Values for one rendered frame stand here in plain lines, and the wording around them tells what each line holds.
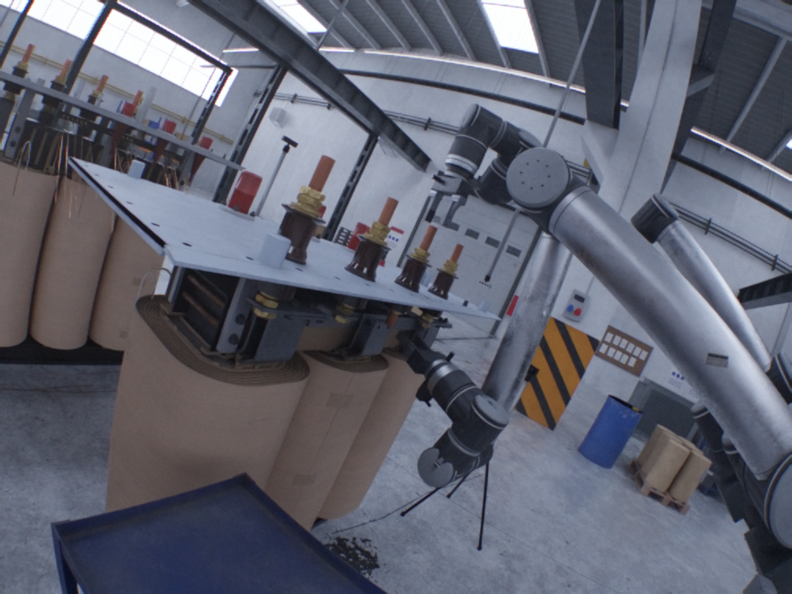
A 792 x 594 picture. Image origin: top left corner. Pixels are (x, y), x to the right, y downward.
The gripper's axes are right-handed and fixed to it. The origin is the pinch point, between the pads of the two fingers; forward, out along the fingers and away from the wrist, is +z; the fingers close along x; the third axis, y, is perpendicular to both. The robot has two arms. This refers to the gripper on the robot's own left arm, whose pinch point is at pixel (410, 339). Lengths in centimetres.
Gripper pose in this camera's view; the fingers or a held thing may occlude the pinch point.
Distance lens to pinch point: 116.2
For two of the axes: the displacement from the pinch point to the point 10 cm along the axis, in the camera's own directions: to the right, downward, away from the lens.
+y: 5.2, -8.1, -2.7
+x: -7.0, -2.3, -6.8
